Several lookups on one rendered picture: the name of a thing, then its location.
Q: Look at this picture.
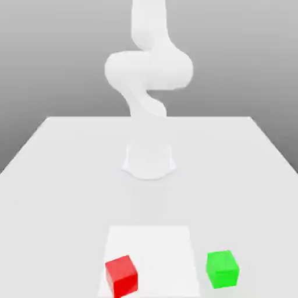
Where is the small red cube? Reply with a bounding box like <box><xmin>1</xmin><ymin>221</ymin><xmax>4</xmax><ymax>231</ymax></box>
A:
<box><xmin>105</xmin><ymin>254</ymin><xmax>139</xmax><ymax>298</ymax></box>

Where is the small green cube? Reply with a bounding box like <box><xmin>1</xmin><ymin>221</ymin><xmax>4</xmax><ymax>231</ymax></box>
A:
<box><xmin>205</xmin><ymin>249</ymin><xmax>240</xmax><ymax>290</ymax></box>

